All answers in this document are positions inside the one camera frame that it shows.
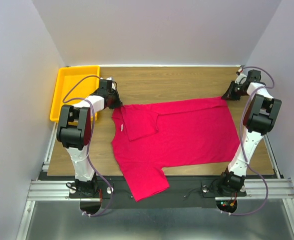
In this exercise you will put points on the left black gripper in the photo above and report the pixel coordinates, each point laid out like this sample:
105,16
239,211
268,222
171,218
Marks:
118,103

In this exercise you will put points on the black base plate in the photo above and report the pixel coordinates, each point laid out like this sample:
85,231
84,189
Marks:
183,192

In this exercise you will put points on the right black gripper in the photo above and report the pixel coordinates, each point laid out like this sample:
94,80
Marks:
229,94

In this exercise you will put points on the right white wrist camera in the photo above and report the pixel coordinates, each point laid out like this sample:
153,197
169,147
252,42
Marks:
241,77

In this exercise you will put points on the aluminium frame rail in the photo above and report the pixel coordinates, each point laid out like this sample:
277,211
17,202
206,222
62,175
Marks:
47,202

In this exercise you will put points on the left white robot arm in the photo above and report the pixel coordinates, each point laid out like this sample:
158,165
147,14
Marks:
75,130

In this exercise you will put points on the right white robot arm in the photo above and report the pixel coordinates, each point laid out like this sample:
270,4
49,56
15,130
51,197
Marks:
258,119

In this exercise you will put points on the red t shirt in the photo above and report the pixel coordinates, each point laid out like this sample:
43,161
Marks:
150,137

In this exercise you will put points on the yellow plastic tray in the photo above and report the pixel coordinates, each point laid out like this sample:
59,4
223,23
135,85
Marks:
73,82

